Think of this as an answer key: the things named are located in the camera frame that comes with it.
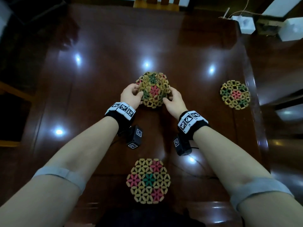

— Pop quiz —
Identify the person's left hand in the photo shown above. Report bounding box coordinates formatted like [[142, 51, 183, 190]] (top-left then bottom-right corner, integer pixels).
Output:
[[120, 83, 144, 109]]

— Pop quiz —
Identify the white box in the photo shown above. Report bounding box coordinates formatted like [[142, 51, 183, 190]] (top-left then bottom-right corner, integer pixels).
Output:
[[278, 17, 303, 42], [233, 16, 256, 35]]

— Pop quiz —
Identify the coaster with red centre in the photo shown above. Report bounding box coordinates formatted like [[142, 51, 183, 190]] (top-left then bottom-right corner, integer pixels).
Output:
[[219, 79, 251, 110]]

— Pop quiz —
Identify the white router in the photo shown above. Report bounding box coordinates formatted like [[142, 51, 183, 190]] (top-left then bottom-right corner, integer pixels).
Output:
[[219, 7, 237, 20]]

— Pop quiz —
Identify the person's right hand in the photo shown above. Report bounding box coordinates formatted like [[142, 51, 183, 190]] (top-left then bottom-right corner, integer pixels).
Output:
[[162, 86, 188, 121]]

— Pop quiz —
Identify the black wristband with white markers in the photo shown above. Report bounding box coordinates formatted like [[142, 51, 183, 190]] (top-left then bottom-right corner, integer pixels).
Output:
[[177, 110, 211, 141], [104, 102, 137, 136]]

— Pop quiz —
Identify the dark wooden table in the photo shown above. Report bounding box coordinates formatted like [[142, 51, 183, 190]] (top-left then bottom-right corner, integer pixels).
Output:
[[20, 3, 271, 227]]

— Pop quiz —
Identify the person's left forearm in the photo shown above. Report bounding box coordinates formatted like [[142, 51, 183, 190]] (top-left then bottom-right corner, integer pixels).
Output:
[[0, 115, 119, 227]]

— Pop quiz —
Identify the person's right forearm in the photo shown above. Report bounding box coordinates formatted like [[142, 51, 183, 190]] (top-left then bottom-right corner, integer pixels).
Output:
[[193, 126, 303, 227]]

